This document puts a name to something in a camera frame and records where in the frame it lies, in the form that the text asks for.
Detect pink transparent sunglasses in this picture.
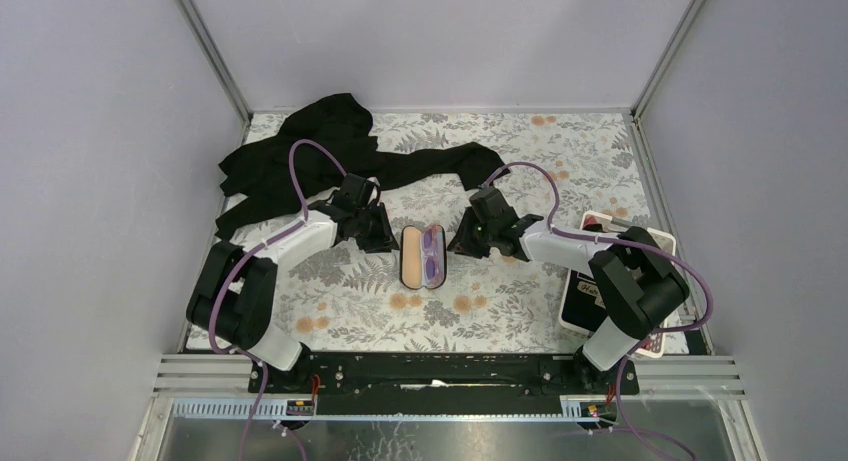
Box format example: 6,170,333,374
421,225,445,289

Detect floral patterned table mat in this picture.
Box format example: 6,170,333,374
272,113,651,353

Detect grey slotted cable duct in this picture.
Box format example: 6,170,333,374
170,396,621,422

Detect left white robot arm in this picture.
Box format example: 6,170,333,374
186,174,398,392

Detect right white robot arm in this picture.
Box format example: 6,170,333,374
447,186,690,393

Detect black glasses case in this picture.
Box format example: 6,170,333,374
400,225,447,290

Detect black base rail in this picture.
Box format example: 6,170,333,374
266,351,640,416

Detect white plastic basket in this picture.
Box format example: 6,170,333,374
559,211,688,358

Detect black cloth garment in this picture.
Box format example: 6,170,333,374
216,93,504,240

